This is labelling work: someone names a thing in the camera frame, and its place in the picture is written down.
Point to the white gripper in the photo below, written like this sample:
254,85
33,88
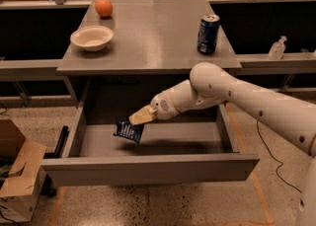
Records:
162,106

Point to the blue rxbar wrapper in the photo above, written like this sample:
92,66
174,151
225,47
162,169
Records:
128,131

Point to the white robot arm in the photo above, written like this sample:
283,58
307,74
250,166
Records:
291,118

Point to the open grey top drawer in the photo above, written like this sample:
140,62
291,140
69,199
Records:
197,146

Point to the grey cabinet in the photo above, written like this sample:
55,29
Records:
154,42

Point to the white paper bowl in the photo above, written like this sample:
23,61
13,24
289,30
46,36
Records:
92,38

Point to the blue soda can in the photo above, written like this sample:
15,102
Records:
207,33

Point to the orange fruit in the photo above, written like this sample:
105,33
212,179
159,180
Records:
104,8

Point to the cardboard box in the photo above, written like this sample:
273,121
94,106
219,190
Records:
21,175

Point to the clear sanitizer bottle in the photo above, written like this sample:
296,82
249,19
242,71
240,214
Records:
277,49

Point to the grey metal rail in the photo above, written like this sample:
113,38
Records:
29,70

